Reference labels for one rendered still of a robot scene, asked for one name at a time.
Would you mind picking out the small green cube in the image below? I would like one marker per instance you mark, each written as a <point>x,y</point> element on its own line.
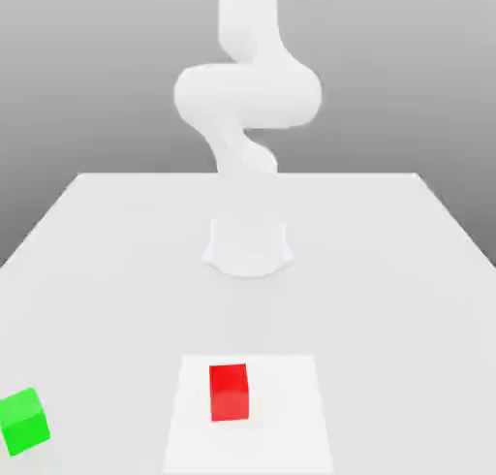
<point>23,422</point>

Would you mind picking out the small red cube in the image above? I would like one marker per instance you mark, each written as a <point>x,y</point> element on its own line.
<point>229,392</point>

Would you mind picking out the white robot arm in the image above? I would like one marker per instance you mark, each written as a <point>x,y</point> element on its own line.
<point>248,95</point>

